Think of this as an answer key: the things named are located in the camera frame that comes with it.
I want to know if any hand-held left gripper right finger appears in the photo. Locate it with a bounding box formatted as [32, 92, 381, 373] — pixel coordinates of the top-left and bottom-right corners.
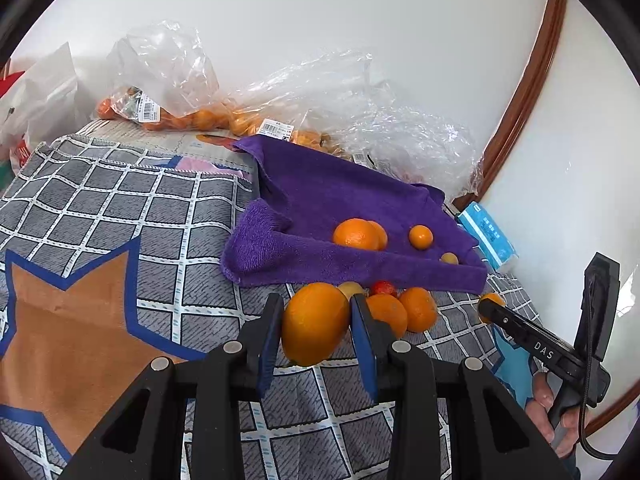
[349, 293, 572, 480]

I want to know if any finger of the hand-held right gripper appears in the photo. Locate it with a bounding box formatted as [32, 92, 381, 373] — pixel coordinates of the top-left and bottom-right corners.
[477, 296, 532, 349]

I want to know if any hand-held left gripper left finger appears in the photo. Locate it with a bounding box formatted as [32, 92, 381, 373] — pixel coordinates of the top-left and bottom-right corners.
[59, 293, 286, 480]

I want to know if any large orange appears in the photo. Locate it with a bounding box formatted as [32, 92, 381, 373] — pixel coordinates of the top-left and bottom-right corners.
[281, 282, 352, 367]

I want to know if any person's right hand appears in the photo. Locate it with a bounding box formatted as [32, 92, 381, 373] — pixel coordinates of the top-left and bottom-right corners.
[524, 371, 592, 459]

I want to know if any blue tissue pack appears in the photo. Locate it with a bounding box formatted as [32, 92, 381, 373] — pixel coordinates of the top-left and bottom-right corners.
[457, 201, 518, 271]

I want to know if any purple towel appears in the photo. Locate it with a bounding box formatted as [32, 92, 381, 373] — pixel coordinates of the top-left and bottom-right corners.
[221, 134, 488, 295]

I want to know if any grey checked star blanket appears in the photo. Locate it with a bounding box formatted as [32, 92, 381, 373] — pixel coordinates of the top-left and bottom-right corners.
[0, 132, 551, 480]

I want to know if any clear bag of red tomatoes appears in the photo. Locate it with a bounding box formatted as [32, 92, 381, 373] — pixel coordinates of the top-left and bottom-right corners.
[350, 105, 485, 201]

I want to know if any newspaper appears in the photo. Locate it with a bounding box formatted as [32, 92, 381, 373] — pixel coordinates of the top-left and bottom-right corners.
[75, 119, 256, 173]

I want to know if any clear bag of small oranges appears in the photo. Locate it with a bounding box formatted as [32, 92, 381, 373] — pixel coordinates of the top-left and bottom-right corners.
[96, 20, 226, 132]

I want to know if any white plastic bag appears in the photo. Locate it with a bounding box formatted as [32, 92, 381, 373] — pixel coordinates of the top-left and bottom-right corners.
[0, 42, 79, 161]

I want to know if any red paper bag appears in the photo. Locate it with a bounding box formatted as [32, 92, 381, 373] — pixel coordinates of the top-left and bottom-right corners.
[0, 71, 26, 98]

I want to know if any brown wooden door frame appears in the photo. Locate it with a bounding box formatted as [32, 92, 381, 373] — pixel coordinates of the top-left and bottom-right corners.
[450, 0, 571, 211]

